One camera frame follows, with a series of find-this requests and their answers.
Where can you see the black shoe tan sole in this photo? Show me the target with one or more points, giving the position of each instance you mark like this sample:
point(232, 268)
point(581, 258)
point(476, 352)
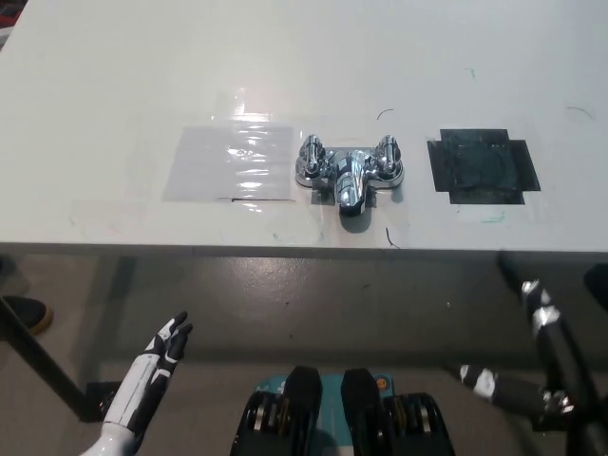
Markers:
point(28, 311)

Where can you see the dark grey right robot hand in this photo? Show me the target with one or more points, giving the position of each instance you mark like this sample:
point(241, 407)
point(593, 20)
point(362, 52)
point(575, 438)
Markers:
point(579, 408)

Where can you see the black tape patch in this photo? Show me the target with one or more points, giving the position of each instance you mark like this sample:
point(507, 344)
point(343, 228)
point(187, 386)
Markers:
point(480, 166)

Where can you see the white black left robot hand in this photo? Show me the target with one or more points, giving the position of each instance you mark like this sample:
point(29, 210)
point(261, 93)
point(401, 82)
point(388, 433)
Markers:
point(138, 385)

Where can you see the grey taped plastic sheet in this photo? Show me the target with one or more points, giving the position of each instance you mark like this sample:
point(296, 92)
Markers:
point(209, 166)

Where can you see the black table leg with foot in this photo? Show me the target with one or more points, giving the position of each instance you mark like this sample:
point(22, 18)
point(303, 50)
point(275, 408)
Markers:
point(43, 361)

